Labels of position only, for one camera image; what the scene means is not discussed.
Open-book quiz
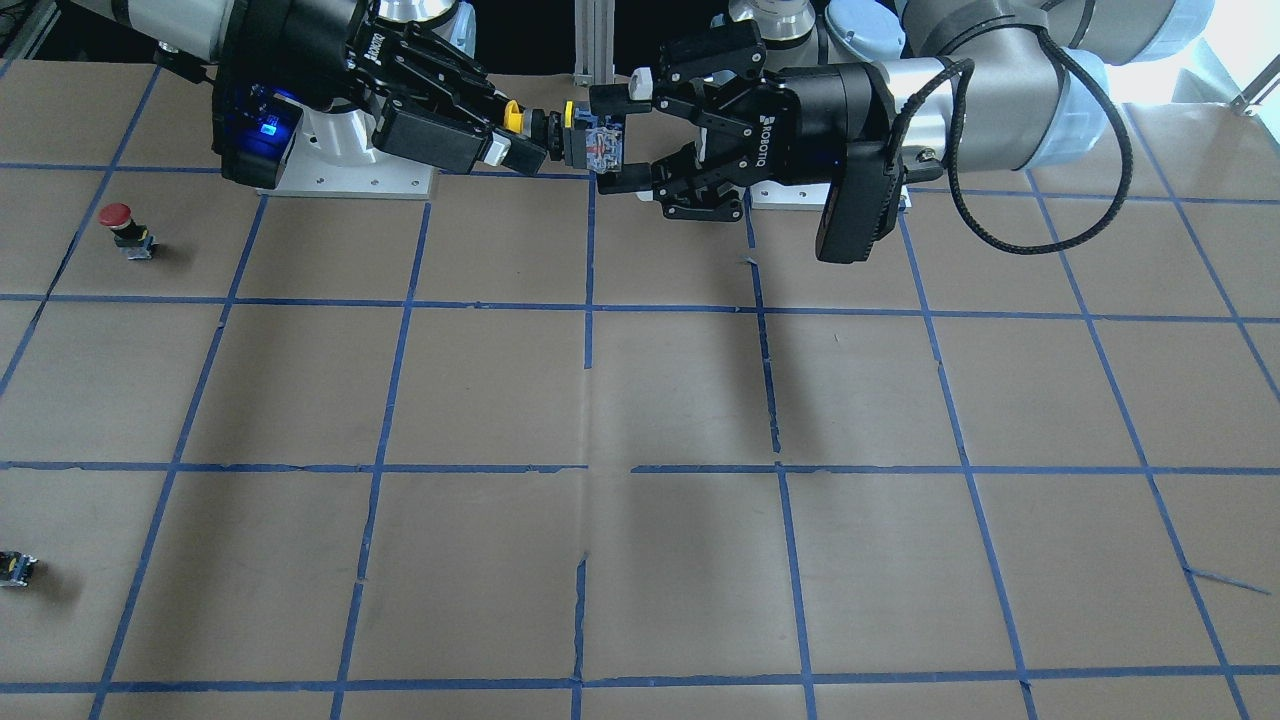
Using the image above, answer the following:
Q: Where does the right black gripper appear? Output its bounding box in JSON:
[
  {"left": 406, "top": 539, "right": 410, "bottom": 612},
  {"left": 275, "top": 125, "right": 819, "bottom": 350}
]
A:
[{"left": 215, "top": 1, "right": 548, "bottom": 176}]

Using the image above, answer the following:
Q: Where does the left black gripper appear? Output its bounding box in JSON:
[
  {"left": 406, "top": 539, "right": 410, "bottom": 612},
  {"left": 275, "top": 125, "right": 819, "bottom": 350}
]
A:
[{"left": 590, "top": 20, "right": 897, "bottom": 222}]

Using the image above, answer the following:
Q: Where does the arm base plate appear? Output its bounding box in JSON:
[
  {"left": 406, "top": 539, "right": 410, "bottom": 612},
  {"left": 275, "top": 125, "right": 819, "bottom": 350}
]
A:
[
  {"left": 735, "top": 181, "right": 829, "bottom": 211},
  {"left": 259, "top": 108, "right": 436, "bottom": 200}
]

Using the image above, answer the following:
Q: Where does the aluminium frame post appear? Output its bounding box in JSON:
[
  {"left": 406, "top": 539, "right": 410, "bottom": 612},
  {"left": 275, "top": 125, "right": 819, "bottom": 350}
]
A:
[{"left": 573, "top": 0, "right": 617, "bottom": 87}]

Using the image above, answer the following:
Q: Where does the yellow push button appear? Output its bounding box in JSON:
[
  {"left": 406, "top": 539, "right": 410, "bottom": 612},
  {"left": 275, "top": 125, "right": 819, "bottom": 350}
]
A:
[{"left": 503, "top": 100, "right": 626, "bottom": 174}]

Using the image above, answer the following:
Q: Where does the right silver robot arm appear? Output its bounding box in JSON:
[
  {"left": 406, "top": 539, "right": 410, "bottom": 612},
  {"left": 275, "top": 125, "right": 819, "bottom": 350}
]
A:
[{"left": 86, "top": 1, "right": 548, "bottom": 190}]

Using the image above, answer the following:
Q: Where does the green push button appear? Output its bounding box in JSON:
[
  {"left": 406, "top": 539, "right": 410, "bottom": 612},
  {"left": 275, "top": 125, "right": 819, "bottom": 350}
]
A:
[{"left": 0, "top": 550, "right": 38, "bottom": 588}]

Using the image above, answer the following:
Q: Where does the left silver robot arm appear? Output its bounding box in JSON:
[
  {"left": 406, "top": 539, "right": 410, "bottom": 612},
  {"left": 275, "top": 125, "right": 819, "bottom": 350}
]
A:
[{"left": 564, "top": 1, "right": 1215, "bottom": 231}]

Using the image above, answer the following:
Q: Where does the red push button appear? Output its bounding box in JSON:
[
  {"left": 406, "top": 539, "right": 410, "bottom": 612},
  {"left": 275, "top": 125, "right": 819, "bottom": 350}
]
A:
[{"left": 97, "top": 202, "right": 156, "bottom": 261}]

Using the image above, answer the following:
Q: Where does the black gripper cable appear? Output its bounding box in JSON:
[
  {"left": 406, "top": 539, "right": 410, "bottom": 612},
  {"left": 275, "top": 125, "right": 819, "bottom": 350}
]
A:
[{"left": 900, "top": 20, "right": 1135, "bottom": 252}]

